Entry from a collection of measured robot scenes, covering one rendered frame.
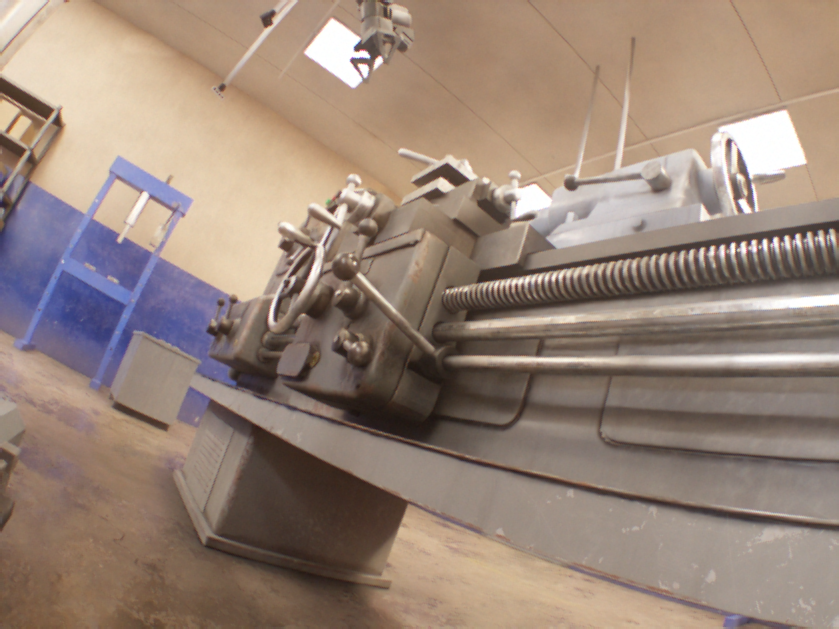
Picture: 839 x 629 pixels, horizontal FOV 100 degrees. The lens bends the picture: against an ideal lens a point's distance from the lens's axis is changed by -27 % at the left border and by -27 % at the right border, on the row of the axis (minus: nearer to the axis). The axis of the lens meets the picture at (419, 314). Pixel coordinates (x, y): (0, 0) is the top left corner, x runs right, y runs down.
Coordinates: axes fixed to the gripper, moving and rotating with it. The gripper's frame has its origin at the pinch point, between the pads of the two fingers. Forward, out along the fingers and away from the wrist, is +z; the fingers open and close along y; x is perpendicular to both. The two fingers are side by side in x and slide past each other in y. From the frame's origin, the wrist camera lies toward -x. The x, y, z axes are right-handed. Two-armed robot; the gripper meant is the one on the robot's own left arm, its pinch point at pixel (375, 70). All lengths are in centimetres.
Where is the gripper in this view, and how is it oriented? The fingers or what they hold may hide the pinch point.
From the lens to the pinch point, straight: 116.3
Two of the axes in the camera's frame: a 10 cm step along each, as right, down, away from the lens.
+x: -8.2, 0.6, -5.6
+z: 0.9, 10.0, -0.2
